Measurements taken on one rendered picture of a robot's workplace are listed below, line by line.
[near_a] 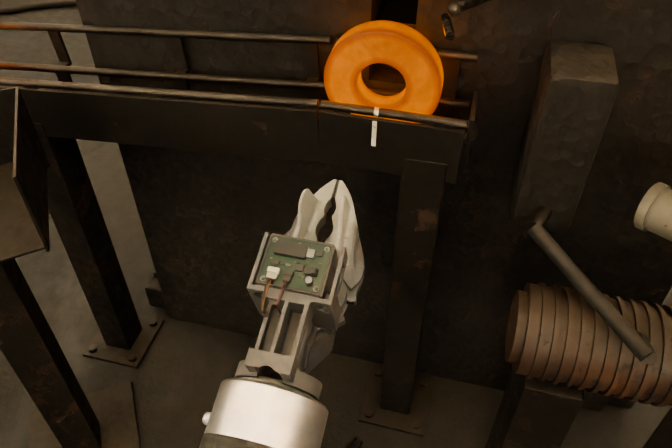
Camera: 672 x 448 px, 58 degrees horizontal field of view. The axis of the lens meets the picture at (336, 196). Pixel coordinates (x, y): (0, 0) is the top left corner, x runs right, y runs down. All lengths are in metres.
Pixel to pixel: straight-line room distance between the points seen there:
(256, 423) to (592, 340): 0.49
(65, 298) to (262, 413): 1.18
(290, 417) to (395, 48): 0.47
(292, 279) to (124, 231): 1.26
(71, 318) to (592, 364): 1.15
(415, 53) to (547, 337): 0.39
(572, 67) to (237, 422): 0.53
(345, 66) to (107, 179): 1.23
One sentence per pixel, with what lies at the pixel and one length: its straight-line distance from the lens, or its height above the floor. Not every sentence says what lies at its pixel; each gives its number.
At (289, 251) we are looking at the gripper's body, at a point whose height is 0.79.
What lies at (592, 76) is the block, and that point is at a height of 0.80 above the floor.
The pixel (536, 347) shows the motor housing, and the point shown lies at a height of 0.50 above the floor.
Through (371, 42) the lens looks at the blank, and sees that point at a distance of 0.77.
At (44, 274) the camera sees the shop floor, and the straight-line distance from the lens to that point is 1.69.
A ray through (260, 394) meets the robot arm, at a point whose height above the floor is 0.74.
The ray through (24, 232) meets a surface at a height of 0.61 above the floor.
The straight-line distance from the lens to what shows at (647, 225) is 0.79.
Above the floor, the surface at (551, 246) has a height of 0.60.
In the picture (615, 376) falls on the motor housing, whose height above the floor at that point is 0.49.
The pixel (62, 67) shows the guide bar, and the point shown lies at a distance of 1.06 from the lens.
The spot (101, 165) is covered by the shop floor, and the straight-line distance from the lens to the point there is 1.97.
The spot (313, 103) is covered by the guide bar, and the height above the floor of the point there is 0.71.
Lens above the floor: 1.15
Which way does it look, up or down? 42 degrees down
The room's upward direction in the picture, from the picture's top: straight up
